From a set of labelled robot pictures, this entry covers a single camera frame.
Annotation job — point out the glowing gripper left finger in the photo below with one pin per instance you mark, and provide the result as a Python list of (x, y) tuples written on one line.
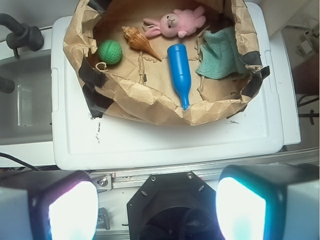
[(48, 205)]

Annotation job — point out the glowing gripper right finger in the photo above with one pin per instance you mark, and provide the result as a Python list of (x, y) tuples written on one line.
[(269, 202)]

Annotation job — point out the orange spiral sea shell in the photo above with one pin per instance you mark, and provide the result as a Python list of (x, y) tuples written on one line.
[(138, 41)]

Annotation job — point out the white plastic tray lid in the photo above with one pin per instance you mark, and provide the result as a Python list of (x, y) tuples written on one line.
[(81, 142)]

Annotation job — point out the teal folded cloth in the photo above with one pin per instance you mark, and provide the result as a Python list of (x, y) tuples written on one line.
[(220, 56)]

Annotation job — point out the crumpled brown paper bag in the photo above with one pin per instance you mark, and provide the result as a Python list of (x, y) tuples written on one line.
[(139, 86)]

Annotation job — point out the blue plastic bottle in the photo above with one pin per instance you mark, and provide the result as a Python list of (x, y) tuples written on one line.
[(180, 72)]

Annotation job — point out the green dimpled ball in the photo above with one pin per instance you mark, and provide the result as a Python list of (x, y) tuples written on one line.
[(110, 51)]

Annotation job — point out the pink plush bunny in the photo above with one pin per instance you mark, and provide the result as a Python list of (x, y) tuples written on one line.
[(180, 23)]

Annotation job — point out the black octagonal mount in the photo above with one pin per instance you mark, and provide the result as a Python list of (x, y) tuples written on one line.
[(173, 206)]

